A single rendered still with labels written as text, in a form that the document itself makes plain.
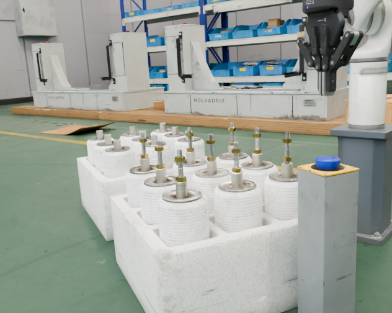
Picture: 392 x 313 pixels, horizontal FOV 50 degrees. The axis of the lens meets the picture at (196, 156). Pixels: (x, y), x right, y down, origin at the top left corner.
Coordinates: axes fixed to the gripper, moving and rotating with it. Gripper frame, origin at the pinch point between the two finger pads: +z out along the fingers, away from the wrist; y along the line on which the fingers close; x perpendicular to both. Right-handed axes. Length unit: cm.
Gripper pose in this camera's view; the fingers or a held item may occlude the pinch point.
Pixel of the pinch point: (327, 83)
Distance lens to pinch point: 70.6
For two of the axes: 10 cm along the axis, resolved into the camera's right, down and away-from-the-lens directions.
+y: 4.0, 1.7, -9.0
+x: 9.1, -1.4, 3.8
